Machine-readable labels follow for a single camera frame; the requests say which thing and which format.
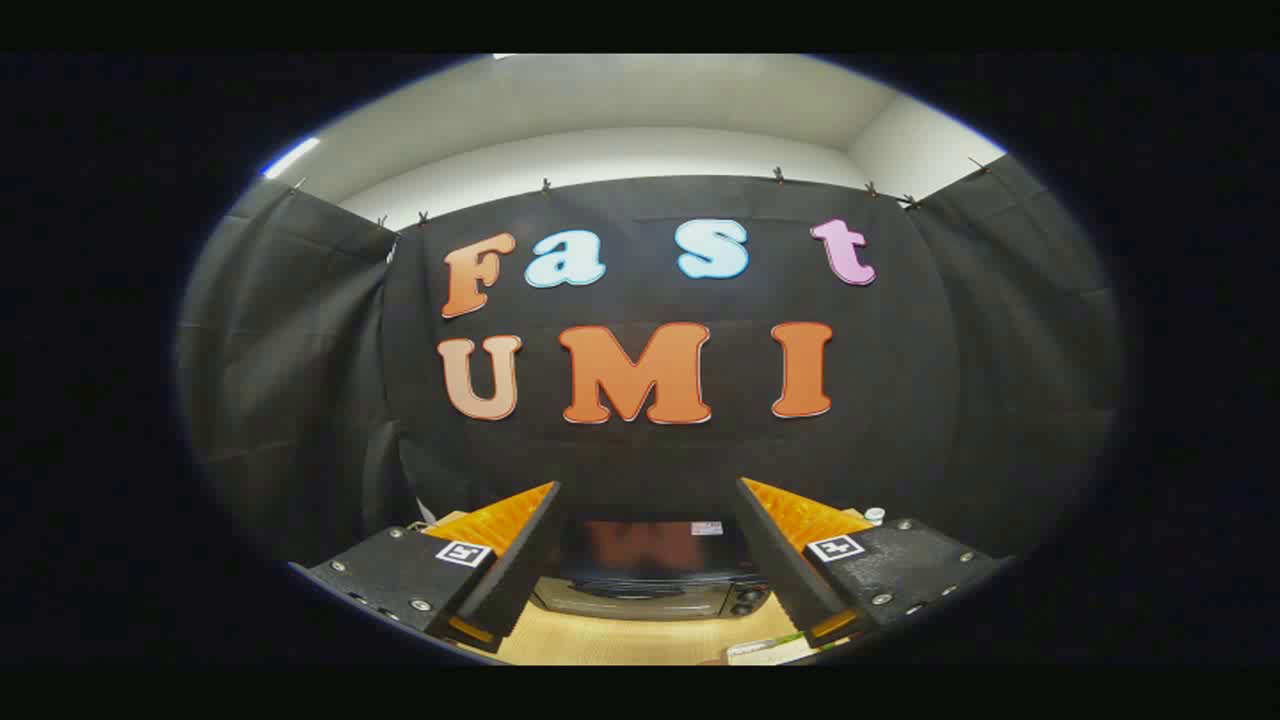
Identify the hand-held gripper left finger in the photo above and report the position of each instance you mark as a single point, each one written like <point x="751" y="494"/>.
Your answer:
<point x="520" y="560"/>

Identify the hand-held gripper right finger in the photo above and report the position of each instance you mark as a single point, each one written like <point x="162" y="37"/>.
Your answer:
<point x="780" y="560"/>

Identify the black toaster oven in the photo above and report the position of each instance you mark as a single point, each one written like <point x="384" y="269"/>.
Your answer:
<point x="650" y="600"/>

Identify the row of backdrop clips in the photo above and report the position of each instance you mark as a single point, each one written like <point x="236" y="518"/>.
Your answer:
<point x="546" y="185"/>

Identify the ceiling light strip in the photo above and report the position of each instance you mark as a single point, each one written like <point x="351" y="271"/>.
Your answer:
<point x="290" y="158"/>

